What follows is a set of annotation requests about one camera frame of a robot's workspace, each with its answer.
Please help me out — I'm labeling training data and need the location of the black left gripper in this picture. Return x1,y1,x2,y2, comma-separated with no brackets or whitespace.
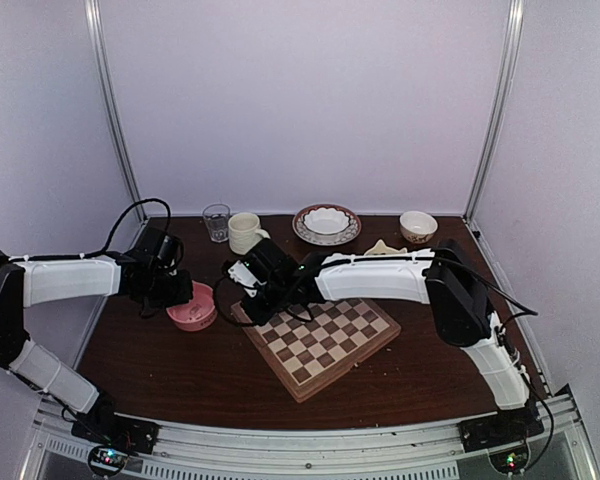
138,268,193,308

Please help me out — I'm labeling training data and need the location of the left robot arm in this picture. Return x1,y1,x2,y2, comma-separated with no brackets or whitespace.
0,227,193,444

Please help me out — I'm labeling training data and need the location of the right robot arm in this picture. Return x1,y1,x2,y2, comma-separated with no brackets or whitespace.
228,239,539,442

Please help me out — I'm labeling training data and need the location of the wooden chess board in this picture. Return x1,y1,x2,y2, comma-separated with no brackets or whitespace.
244,299,401,403

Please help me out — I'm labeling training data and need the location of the pink cat-ear bowl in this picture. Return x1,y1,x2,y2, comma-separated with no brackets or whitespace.
166,281,217,332

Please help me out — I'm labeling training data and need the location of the cream ribbed mug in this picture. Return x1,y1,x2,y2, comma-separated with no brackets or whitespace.
228,212,270,255

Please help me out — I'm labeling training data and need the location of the clear drinking glass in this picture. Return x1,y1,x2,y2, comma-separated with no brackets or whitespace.
202,203,231,243

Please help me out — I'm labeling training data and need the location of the white scalloped bowl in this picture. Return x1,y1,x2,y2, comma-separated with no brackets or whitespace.
303,207,349,235

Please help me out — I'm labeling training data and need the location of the patterned ceramic plate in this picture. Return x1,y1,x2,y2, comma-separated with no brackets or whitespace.
292,204,362,246

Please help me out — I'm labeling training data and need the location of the cream cat-ear bowl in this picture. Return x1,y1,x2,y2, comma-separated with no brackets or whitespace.
364,239,409,256

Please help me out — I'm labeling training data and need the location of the small white floral bowl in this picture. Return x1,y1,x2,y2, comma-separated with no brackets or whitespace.
399,211,438,245

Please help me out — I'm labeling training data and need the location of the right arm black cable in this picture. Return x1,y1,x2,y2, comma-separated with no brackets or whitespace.
213,259,316,329

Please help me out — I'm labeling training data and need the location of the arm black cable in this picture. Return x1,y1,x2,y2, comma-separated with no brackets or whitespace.
213,259,316,329
79,198,172,261

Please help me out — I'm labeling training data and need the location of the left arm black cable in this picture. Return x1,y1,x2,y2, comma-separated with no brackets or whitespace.
79,198,172,261

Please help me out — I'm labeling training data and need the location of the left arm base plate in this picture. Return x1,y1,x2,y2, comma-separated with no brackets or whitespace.
71,413,160,455

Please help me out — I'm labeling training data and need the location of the aluminium front rail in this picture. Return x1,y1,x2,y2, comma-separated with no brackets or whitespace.
16,394,600,479

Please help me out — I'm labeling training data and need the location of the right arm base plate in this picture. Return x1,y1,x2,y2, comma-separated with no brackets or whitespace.
459,411,544,453

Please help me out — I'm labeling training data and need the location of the left aluminium frame post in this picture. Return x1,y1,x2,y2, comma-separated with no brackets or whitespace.
84,0,141,202

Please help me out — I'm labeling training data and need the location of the aluminium frame post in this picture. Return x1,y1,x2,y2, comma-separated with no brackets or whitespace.
463,0,525,225
84,0,141,202

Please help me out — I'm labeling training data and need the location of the right aluminium frame post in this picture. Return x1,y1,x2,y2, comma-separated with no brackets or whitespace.
463,0,525,225

